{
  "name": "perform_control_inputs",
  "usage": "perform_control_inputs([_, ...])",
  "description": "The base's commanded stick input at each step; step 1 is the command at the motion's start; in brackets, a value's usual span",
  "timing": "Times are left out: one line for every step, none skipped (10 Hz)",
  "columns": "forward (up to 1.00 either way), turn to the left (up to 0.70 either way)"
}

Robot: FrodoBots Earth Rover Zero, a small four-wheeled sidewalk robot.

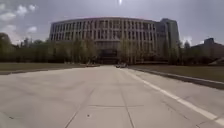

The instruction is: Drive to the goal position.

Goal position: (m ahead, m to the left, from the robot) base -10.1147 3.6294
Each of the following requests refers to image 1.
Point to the grey concrete slab pavement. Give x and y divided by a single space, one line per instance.
100 96

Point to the low dark building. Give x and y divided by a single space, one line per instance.
210 48

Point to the row of trees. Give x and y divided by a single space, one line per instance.
80 50

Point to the dry grass field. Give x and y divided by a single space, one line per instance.
193 71
33 66

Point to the large curved multi-storey building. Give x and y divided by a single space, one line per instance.
110 33

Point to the vehicle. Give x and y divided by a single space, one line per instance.
121 65

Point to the grey stone kerb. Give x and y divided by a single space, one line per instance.
186 79

